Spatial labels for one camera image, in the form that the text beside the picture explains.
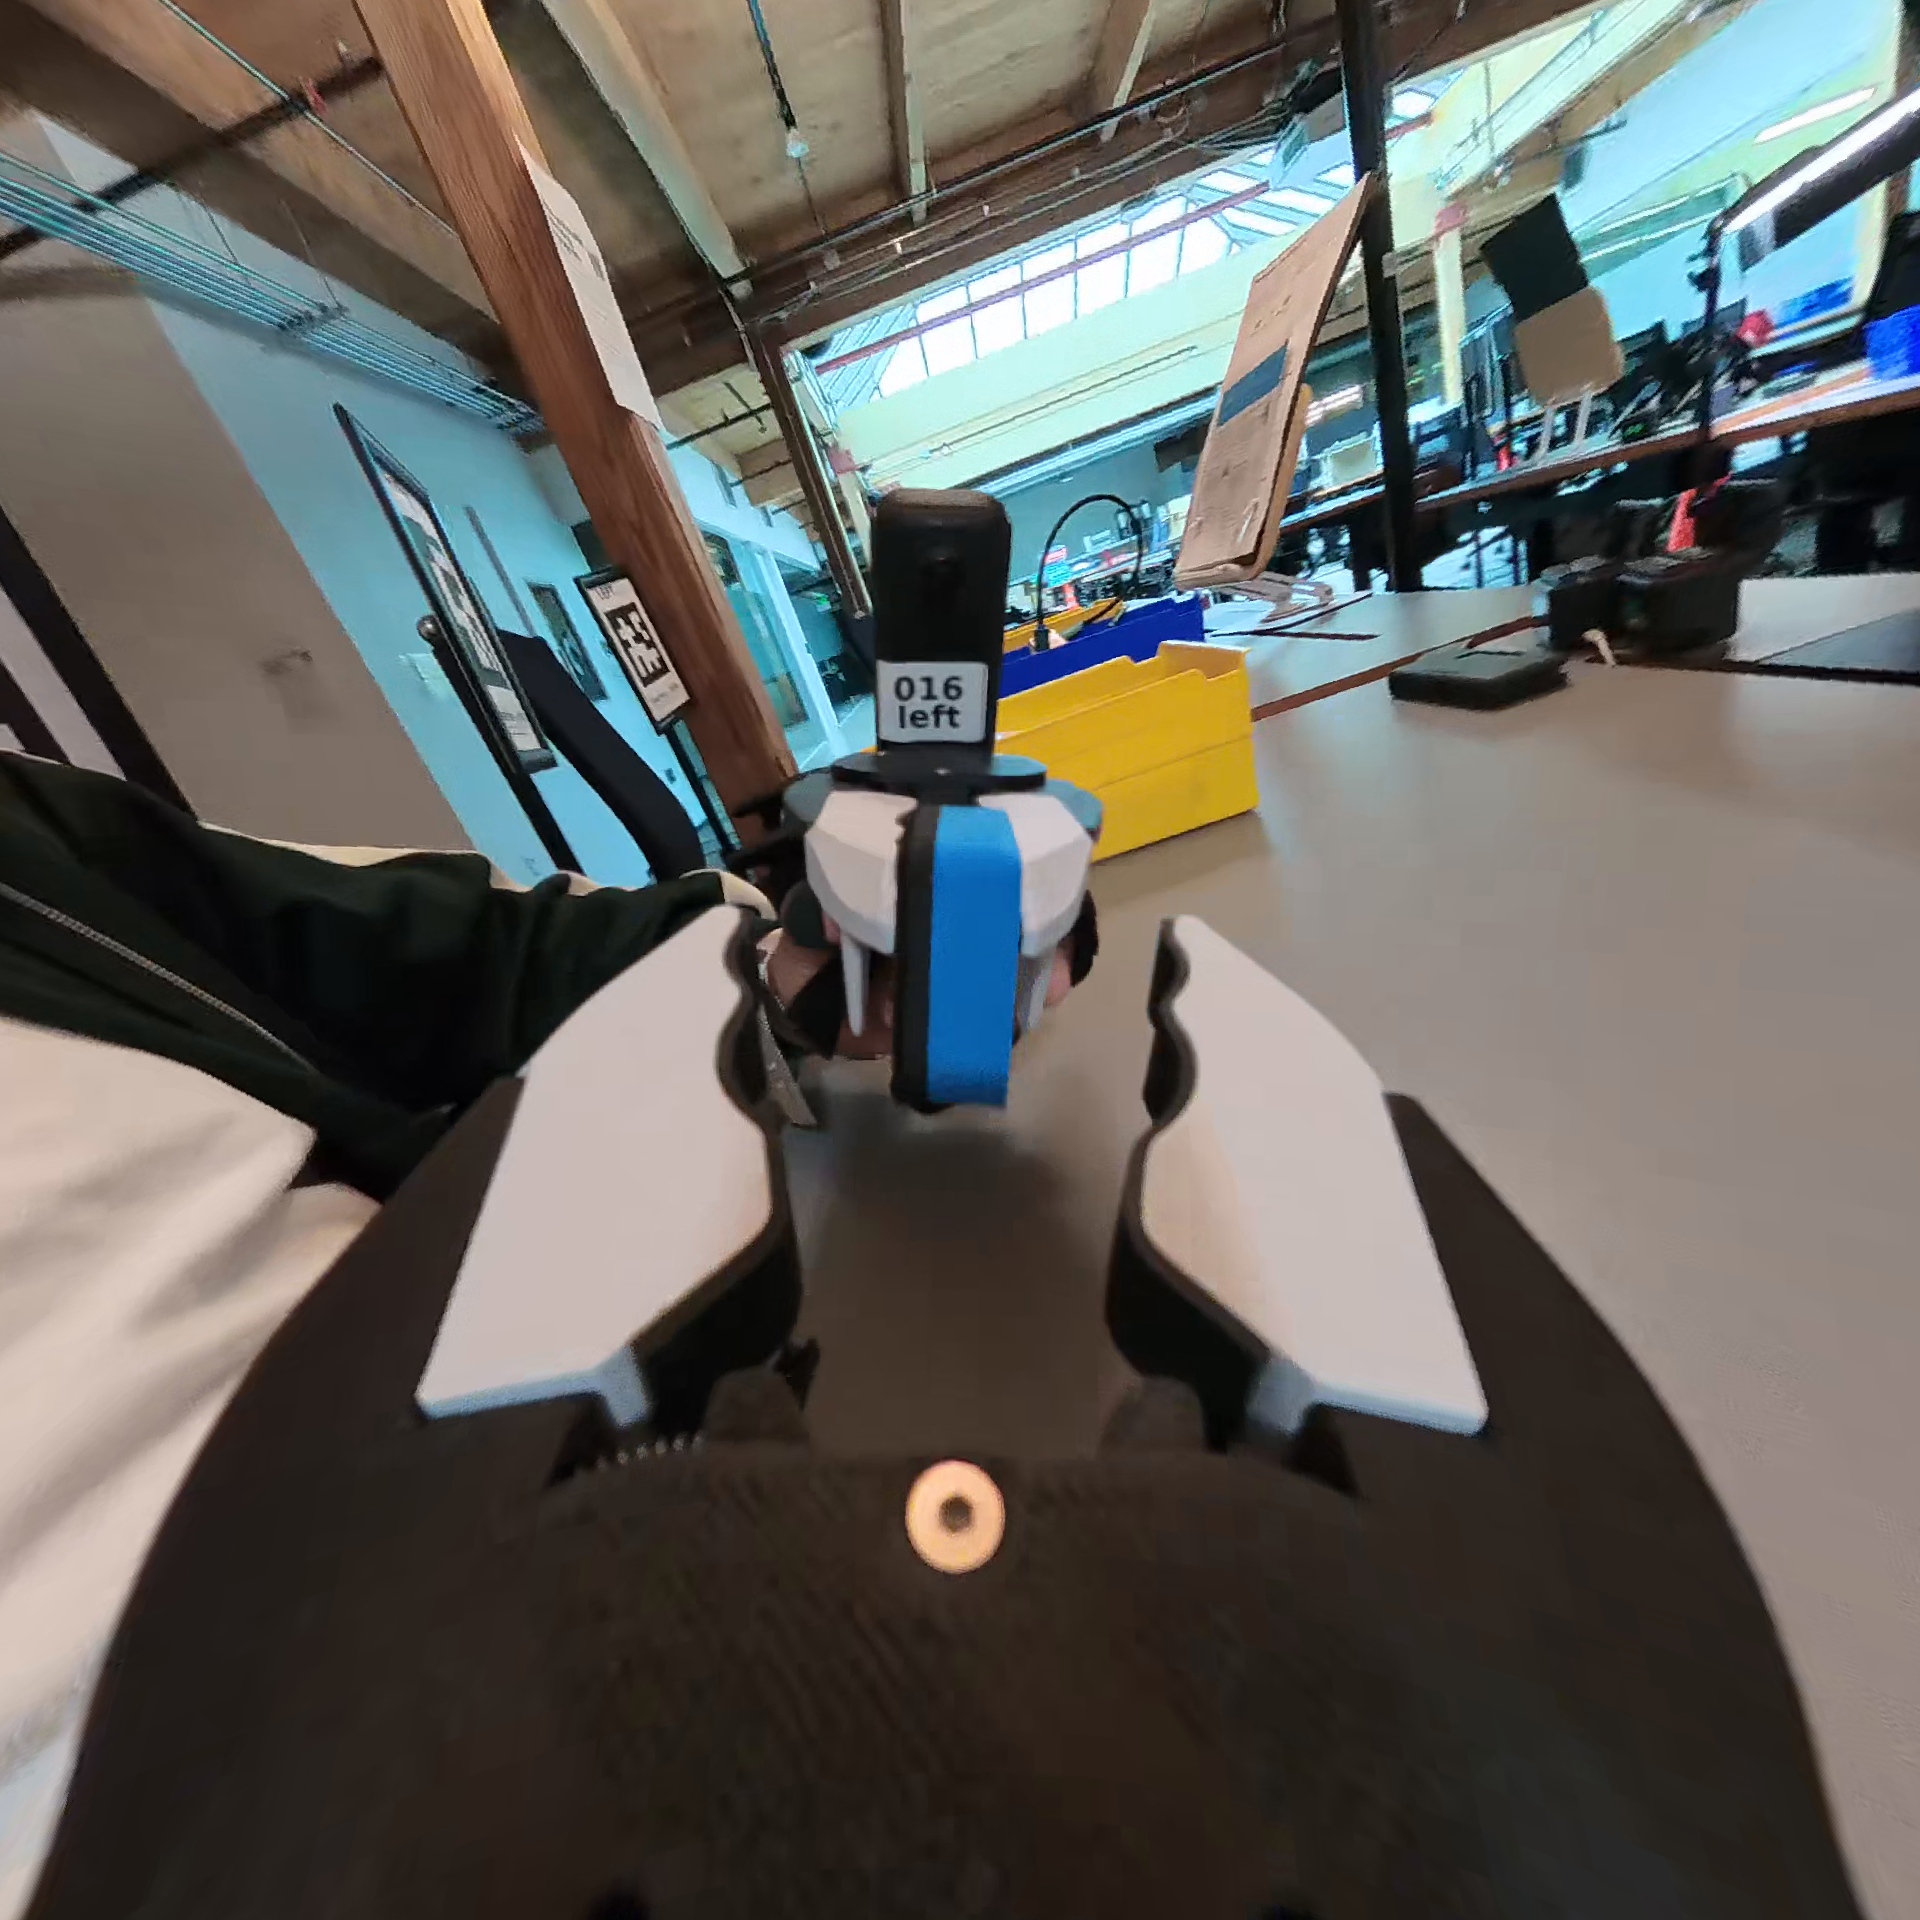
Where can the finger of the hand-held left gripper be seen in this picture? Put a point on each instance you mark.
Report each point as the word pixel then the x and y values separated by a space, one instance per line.
pixel 1049 881
pixel 863 881

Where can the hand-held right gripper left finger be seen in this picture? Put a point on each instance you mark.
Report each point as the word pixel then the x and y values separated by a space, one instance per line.
pixel 630 1200

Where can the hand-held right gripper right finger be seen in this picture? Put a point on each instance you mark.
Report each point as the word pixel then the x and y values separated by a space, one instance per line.
pixel 1305 1215

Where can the blue foam eraser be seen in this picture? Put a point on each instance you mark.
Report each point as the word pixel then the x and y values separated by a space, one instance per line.
pixel 969 965

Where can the yellow plastic bin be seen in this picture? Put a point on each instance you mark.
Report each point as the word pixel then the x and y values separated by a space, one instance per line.
pixel 1155 752

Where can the person's left forearm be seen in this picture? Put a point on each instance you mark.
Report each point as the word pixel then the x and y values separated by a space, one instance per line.
pixel 575 965

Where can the grey desk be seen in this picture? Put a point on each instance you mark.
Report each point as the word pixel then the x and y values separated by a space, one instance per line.
pixel 1377 635
pixel 1578 977

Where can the wooden background desk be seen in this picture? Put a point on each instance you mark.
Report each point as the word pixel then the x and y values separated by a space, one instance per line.
pixel 1650 458

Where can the person's left hand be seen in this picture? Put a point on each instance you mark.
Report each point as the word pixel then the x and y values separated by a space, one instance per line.
pixel 872 1024

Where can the blue plastic bin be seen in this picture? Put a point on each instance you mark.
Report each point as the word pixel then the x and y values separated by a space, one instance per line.
pixel 1110 635

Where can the silver wristwatch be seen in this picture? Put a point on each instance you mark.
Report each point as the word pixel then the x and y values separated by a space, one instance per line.
pixel 791 1071

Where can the black office chair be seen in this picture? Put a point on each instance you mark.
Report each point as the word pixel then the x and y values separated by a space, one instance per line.
pixel 597 752

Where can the small framed marker sign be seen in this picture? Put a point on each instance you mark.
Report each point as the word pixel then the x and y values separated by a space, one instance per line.
pixel 637 647

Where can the white tilted stand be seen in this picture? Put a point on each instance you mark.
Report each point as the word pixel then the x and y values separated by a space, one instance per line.
pixel 1286 591

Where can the wooden pillar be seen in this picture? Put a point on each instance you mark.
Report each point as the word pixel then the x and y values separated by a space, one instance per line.
pixel 597 416

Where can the cardboard sheet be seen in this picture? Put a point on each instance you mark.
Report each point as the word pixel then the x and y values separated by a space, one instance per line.
pixel 1267 391

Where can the white paper notice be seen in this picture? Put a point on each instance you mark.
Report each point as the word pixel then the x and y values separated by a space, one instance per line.
pixel 594 282

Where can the black flat box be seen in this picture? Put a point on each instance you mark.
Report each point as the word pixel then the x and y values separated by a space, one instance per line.
pixel 1475 680

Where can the large framed sign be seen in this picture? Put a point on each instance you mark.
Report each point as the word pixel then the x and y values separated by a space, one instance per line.
pixel 441 583

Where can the person's torso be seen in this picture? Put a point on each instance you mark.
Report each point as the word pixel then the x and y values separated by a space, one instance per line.
pixel 138 1276

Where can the black steel pole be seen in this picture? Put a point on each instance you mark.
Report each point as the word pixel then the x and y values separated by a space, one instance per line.
pixel 1377 300

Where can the black battery charger case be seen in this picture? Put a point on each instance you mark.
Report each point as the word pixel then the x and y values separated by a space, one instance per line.
pixel 1678 598
pixel 1584 598

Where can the black panel with tan base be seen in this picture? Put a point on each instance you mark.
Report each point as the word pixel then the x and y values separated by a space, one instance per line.
pixel 1558 324

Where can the black table mat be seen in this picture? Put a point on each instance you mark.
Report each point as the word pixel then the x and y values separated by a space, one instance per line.
pixel 1850 644

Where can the blue storage bin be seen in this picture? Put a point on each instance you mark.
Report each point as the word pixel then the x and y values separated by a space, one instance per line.
pixel 1888 342

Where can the white light bar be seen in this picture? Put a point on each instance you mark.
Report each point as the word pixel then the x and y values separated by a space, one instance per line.
pixel 1834 164

